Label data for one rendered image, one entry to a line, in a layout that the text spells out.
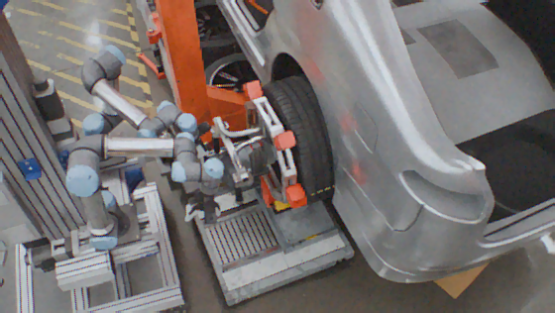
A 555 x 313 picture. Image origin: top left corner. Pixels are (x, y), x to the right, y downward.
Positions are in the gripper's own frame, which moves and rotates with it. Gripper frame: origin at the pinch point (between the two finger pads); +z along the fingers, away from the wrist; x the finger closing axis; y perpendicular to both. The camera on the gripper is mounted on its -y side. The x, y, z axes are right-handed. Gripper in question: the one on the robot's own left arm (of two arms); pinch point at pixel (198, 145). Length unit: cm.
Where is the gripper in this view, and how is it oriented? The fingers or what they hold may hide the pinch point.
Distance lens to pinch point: 255.8
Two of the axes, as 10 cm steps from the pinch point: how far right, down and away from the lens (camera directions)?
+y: -7.0, 6.7, -2.5
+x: 7.1, 6.7, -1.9
